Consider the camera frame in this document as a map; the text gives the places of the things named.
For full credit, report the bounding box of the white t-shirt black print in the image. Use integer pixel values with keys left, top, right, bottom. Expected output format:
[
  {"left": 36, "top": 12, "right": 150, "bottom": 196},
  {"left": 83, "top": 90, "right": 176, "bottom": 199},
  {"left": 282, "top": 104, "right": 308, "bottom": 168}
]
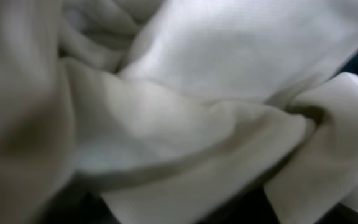
[{"left": 0, "top": 1, "right": 358, "bottom": 223}]

